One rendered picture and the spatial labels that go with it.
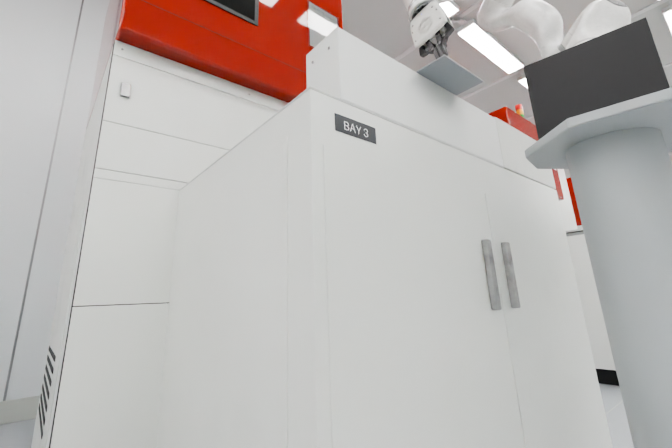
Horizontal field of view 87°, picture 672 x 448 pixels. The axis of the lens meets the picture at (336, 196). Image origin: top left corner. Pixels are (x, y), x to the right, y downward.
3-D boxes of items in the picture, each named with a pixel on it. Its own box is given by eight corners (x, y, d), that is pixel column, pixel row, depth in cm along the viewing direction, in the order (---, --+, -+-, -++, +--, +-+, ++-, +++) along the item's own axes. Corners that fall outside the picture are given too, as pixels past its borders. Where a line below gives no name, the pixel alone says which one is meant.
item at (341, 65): (305, 121, 63) (304, 54, 67) (470, 177, 97) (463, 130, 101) (339, 98, 56) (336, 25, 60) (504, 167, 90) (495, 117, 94)
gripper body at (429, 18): (402, 20, 100) (412, 48, 95) (430, -9, 93) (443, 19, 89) (418, 31, 105) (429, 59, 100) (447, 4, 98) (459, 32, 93)
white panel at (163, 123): (91, 179, 88) (113, 44, 99) (341, 216, 138) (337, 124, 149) (93, 176, 85) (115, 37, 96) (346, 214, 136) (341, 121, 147)
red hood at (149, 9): (85, 132, 148) (105, 15, 165) (260, 170, 199) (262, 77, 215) (118, 27, 93) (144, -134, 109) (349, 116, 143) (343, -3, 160)
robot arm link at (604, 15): (595, 93, 93) (589, 67, 110) (653, 21, 81) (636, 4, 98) (550, 75, 96) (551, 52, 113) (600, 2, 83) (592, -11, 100)
